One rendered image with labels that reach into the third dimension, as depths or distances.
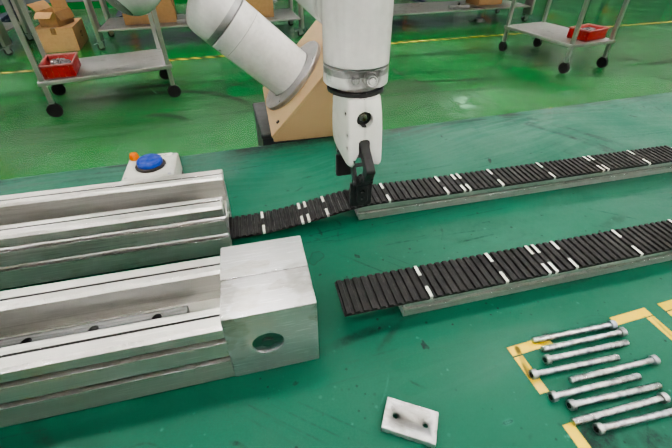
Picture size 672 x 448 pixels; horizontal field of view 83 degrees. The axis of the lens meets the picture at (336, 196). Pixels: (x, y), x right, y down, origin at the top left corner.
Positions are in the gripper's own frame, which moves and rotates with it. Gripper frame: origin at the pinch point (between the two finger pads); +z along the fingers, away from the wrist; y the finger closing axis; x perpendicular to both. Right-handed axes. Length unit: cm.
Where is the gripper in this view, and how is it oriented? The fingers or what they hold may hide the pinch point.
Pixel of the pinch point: (352, 182)
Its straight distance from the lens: 59.3
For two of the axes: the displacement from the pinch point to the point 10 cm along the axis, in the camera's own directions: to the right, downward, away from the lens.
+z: 0.0, 8.1, 5.8
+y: -2.4, -5.6, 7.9
